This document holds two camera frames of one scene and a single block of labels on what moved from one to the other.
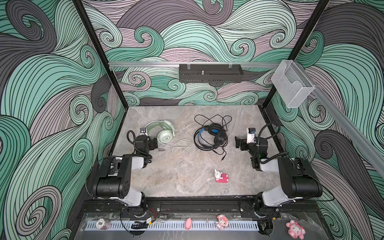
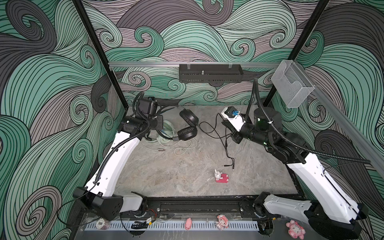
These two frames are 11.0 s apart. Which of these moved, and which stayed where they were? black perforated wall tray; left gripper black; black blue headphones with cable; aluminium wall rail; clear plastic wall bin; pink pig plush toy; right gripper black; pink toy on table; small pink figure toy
Moved: left gripper black; black blue headphones with cable; right gripper black
Stayed: clear plastic wall bin; pink pig plush toy; pink toy on table; small pink figure toy; aluminium wall rail; black perforated wall tray
